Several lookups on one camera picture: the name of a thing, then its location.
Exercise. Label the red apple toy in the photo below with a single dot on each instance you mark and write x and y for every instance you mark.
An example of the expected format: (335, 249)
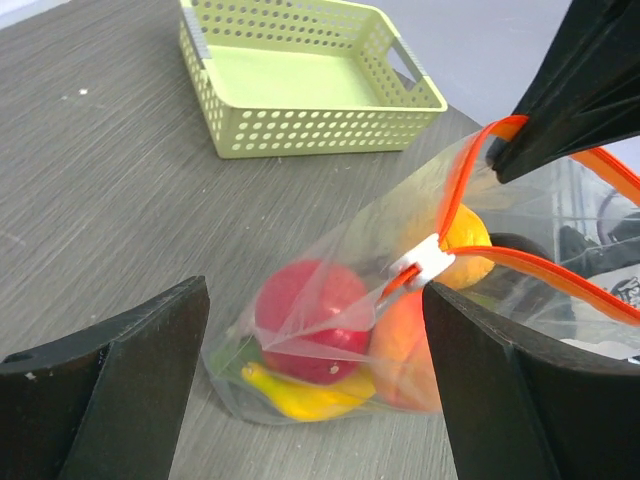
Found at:
(315, 309)

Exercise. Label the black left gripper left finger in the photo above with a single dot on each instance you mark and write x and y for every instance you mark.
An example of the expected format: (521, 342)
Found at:
(108, 401)

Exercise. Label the clear zip top bag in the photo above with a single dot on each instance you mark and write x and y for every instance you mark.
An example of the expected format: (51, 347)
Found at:
(513, 249)

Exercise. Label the pale green perforated basket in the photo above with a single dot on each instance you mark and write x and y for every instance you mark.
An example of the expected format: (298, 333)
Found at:
(292, 78)

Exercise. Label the green leafy vegetable toy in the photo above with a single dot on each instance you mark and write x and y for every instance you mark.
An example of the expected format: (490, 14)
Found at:
(226, 361)

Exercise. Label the peach toy fruit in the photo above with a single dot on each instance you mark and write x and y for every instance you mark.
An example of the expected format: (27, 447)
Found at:
(401, 363)

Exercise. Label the yellow banana toy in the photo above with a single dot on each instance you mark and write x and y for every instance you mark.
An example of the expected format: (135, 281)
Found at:
(308, 403)

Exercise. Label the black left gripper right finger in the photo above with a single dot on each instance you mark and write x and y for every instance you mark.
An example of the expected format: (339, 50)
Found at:
(521, 405)

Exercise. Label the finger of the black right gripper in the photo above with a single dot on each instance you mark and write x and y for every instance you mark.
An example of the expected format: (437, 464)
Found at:
(585, 93)

